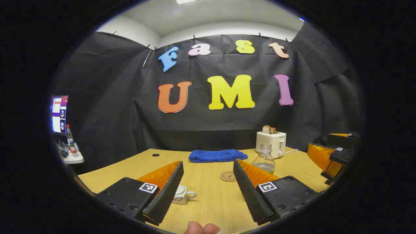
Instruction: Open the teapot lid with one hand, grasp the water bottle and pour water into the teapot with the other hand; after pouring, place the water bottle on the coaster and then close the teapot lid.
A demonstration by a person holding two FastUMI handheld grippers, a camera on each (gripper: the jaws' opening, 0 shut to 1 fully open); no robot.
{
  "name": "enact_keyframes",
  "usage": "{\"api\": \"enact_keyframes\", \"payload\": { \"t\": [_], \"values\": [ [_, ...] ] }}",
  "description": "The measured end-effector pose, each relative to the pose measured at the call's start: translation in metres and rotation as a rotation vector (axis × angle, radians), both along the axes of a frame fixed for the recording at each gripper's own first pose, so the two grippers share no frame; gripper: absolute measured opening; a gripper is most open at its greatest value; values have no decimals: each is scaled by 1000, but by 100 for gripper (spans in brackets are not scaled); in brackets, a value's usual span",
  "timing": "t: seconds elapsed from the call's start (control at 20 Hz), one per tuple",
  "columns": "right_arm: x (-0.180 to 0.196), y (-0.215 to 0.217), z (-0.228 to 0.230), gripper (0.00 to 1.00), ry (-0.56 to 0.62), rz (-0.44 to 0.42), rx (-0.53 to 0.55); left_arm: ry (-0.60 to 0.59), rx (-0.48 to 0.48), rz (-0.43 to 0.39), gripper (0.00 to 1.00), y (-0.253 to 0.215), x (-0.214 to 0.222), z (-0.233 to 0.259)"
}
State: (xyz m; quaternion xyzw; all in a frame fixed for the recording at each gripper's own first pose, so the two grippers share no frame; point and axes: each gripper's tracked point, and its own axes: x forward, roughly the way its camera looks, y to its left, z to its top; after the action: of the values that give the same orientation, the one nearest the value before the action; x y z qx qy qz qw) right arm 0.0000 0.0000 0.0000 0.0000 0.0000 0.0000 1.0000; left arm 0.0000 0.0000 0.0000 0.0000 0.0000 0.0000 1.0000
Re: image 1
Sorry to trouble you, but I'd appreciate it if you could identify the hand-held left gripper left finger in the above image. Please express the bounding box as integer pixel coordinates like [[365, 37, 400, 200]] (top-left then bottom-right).
[[96, 161, 184, 226]]

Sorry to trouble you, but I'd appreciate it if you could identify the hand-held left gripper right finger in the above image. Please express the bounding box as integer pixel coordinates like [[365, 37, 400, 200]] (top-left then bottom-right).
[[233, 159, 319, 226]]

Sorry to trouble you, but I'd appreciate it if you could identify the white teacup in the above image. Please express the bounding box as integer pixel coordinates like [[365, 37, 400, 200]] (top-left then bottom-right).
[[172, 188, 197, 204]]

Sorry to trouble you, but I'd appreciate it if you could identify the round brown coaster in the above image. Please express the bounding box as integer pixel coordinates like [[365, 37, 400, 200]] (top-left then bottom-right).
[[219, 171, 237, 182]]

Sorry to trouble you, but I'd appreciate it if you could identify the clear green label water bottle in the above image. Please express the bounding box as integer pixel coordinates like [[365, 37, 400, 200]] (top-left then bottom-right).
[[251, 143, 276, 174]]

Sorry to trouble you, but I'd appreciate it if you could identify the red cap plastic bottle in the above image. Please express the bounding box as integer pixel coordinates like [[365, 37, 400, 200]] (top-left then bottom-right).
[[66, 124, 79, 157]]

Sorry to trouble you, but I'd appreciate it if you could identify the blue towel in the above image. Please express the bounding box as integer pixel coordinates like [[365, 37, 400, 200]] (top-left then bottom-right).
[[188, 149, 248, 163]]

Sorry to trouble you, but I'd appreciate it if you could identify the white toaster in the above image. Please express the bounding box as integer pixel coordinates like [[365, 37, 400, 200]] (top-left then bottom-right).
[[255, 131, 287, 159]]

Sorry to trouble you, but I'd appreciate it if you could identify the white side table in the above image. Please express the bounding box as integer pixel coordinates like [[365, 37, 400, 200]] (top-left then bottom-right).
[[58, 143, 85, 164]]

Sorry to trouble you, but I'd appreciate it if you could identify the black backdrop cloth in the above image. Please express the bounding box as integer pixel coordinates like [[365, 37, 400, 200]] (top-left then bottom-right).
[[54, 23, 363, 176]]

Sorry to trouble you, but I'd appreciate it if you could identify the black keyboard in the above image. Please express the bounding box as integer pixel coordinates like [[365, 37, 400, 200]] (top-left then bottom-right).
[[58, 141, 69, 159]]

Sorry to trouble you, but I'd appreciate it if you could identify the computer monitor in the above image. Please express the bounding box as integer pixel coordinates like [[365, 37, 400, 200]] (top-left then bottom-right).
[[51, 95, 69, 135]]

